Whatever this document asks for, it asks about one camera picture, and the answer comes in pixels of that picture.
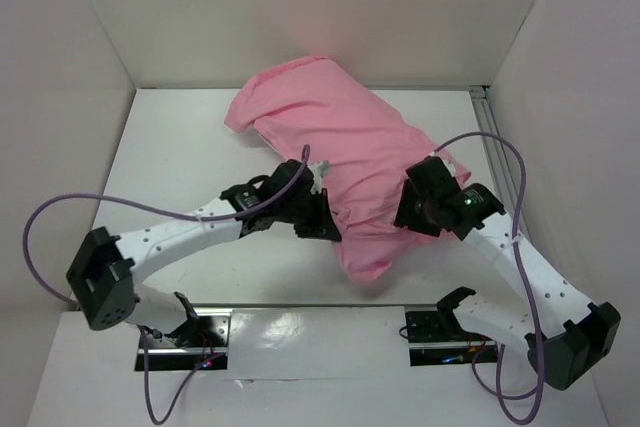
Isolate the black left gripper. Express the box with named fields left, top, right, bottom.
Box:
left=276, top=187, right=340, bottom=242

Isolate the pink satin pillowcase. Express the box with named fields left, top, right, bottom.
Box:
left=222, top=54, right=474, bottom=286

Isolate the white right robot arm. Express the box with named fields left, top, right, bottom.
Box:
left=394, top=156, right=621, bottom=391

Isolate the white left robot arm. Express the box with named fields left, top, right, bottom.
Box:
left=66, top=160, right=342, bottom=346

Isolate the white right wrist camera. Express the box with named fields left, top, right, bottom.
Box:
left=429, top=151, right=466, bottom=178

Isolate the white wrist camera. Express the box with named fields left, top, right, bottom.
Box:
left=307, top=160, right=331, bottom=194
left=429, top=151, right=466, bottom=178

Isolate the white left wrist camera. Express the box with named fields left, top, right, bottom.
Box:
left=307, top=160, right=331, bottom=194

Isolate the aluminium frame rail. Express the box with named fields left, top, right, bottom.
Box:
left=469, top=86, right=517, bottom=211

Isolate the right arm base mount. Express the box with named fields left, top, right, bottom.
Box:
left=398, top=287, right=497, bottom=367

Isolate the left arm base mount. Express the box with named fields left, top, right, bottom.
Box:
left=127, top=289, right=231, bottom=372

